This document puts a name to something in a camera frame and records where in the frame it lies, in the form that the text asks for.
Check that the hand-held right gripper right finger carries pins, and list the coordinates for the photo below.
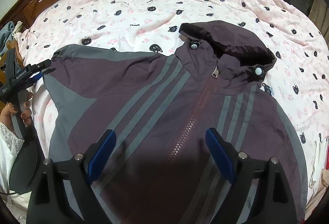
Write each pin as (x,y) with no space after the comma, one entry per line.
(221,156)

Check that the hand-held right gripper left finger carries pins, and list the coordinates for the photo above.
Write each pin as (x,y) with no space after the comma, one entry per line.
(101,156)

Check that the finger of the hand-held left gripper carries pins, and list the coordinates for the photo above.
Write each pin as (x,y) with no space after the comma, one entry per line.
(39,66)
(36,77)

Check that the purple grey hooded jacket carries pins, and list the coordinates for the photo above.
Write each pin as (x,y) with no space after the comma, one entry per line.
(159,100)

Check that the person's left forearm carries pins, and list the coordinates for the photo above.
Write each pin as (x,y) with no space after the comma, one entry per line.
(7,147)

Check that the pile of clothes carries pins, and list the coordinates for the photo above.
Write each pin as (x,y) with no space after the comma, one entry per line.
(7,31)

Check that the person's left hand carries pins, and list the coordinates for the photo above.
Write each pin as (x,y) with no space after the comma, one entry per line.
(6,117)

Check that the white cloth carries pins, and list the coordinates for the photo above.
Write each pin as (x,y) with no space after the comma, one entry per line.
(316,172)

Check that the red white garment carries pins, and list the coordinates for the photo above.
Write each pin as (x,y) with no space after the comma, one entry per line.
(326,154)

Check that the beige curtain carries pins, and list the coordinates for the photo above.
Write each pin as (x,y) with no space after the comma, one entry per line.
(320,13)

